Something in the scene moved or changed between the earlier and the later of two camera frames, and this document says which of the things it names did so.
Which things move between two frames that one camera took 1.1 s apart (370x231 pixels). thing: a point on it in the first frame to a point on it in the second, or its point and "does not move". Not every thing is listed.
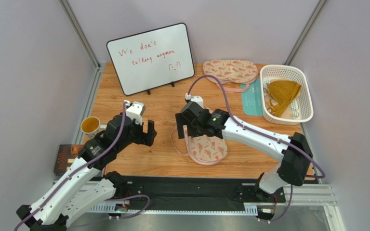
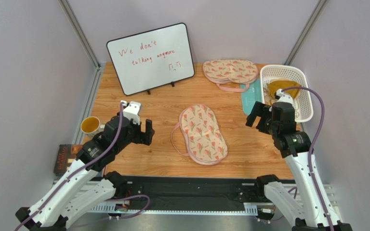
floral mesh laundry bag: x=204 y=149 does not move
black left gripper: x=146 y=138 does not move
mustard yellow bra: x=282 y=92 does not move
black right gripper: x=187 y=114 to x=261 y=118
